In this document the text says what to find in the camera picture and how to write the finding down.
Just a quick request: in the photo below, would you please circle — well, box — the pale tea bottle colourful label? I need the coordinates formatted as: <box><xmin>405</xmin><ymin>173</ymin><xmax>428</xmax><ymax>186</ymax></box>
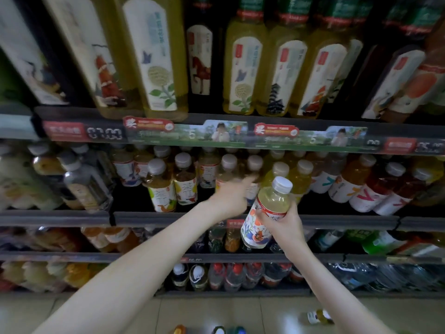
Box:
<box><xmin>240</xmin><ymin>176</ymin><xmax>294</xmax><ymax>251</ymax></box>

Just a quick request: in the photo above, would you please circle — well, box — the dark grey store shelving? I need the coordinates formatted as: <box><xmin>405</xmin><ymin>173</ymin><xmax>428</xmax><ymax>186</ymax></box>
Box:
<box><xmin>0</xmin><ymin>0</ymin><xmax>445</xmax><ymax>300</ymax></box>

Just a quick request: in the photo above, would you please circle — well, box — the pale advert shelf strip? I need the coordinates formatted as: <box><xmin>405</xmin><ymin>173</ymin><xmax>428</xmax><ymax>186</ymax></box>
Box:
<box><xmin>0</xmin><ymin>101</ymin><xmax>39</xmax><ymax>141</ymax></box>

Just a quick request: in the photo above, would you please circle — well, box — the row of large water jugs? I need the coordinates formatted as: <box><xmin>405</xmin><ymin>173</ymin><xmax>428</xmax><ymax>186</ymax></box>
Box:
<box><xmin>207</xmin><ymin>259</ymin><xmax>445</xmax><ymax>293</ymax></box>

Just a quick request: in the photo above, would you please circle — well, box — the person's left hand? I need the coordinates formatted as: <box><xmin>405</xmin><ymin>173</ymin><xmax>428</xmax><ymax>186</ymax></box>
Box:
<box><xmin>209</xmin><ymin>173</ymin><xmax>257</xmax><ymax>221</ymax></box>

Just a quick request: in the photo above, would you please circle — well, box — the picture shelf label strip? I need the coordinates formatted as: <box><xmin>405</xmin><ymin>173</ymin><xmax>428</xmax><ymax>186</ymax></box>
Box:
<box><xmin>252</xmin><ymin>123</ymin><xmax>368</xmax><ymax>152</ymax></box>
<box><xmin>124</xmin><ymin>116</ymin><xmax>250</xmax><ymax>146</ymax></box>

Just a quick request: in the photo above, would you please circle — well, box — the person's right forearm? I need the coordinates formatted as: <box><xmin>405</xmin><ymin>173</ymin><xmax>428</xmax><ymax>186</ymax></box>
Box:
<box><xmin>281</xmin><ymin>240</ymin><xmax>397</xmax><ymax>334</ymax></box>

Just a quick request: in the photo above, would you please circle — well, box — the dark price tag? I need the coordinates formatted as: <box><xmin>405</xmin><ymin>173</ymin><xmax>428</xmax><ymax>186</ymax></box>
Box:
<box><xmin>87</xmin><ymin>123</ymin><xmax>127</xmax><ymax>143</ymax></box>

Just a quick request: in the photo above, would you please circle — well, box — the person's left forearm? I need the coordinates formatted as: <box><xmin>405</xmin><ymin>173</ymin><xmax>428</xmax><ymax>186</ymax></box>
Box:
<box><xmin>35</xmin><ymin>201</ymin><xmax>227</xmax><ymax>334</ymax></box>

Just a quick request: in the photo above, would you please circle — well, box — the orange juice bottle white cap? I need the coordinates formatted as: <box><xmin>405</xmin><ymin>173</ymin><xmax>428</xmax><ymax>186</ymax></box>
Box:
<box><xmin>299</xmin><ymin>308</ymin><xmax>335</xmax><ymax>326</ymax></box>

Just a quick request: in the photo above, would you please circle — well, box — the person's right hand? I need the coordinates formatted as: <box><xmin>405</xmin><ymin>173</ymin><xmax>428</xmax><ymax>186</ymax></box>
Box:
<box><xmin>254</xmin><ymin>202</ymin><xmax>307</xmax><ymax>256</ymax></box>

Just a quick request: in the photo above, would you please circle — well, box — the red price tag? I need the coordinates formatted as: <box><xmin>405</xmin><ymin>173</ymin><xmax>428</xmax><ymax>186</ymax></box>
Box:
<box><xmin>43</xmin><ymin>122</ymin><xmax>90</xmax><ymax>142</ymax></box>
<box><xmin>382</xmin><ymin>137</ymin><xmax>418</xmax><ymax>154</ymax></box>

